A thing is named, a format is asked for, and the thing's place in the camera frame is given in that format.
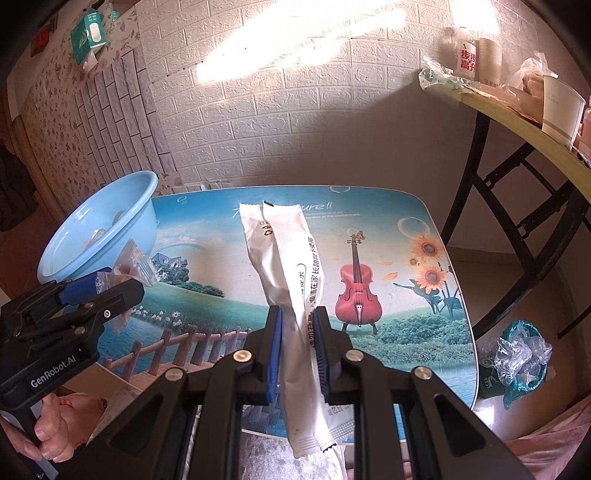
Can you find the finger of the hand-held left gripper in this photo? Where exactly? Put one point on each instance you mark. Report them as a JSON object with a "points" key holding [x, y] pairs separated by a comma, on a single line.
{"points": [[115, 300], [81, 288]]}

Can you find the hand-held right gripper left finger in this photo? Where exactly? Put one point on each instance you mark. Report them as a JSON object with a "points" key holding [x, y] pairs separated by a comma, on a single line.
{"points": [[274, 360]]}

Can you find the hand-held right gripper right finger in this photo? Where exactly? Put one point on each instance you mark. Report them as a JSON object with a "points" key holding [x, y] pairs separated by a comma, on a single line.
{"points": [[322, 360]]}

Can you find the clear bag of brown snacks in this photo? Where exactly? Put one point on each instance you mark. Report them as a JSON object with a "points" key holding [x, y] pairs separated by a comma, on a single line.
{"points": [[131, 267]]}

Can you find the light blue plastic basin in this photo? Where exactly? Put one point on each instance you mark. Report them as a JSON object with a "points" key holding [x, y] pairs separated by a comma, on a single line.
{"points": [[124, 217]]}

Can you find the person's left hand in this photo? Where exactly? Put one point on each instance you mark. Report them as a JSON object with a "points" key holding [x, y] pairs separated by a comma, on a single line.
{"points": [[69, 415]]}

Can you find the small picture-printed table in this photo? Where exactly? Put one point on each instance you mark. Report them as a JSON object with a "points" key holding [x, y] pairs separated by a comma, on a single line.
{"points": [[392, 332]]}

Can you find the dark hanging clothes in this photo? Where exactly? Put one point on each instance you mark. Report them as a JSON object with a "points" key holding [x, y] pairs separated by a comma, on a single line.
{"points": [[14, 184]]}

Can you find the green trash bin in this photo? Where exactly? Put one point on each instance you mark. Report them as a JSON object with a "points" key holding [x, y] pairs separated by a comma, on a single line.
{"points": [[489, 378]]}

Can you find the crumpled clear plastic wrap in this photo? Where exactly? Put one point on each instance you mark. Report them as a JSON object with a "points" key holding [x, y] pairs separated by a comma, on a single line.
{"points": [[521, 355]]}

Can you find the pink blanket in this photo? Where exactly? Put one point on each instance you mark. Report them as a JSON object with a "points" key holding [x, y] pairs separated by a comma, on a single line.
{"points": [[563, 443]]}

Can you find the greenish crumpled plastic bag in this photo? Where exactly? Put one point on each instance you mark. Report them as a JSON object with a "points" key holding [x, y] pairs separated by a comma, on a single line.
{"points": [[443, 78]]}

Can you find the wooden folding table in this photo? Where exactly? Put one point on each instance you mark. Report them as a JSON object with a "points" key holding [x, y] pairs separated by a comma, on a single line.
{"points": [[508, 110]]}

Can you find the white bottle with red label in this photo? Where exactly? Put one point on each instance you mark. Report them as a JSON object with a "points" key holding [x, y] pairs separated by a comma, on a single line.
{"points": [[465, 55]]}

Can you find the stack of paper cups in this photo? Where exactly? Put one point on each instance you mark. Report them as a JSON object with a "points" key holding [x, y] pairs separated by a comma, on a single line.
{"points": [[489, 62]]}

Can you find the white paper cup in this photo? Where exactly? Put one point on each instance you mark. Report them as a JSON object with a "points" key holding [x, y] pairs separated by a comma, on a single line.
{"points": [[561, 110]]}

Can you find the clear plastic bag of food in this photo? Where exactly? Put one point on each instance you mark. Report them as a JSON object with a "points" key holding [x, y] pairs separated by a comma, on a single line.
{"points": [[531, 76]]}

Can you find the pink water bottle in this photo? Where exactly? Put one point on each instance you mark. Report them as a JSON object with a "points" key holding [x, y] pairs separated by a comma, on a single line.
{"points": [[588, 117]]}

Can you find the red wall sticker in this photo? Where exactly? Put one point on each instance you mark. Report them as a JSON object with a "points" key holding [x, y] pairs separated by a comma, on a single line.
{"points": [[40, 39]]}

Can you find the green white wall package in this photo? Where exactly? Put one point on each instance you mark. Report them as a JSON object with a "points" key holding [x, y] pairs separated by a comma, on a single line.
{"points": [[87, 34]]}

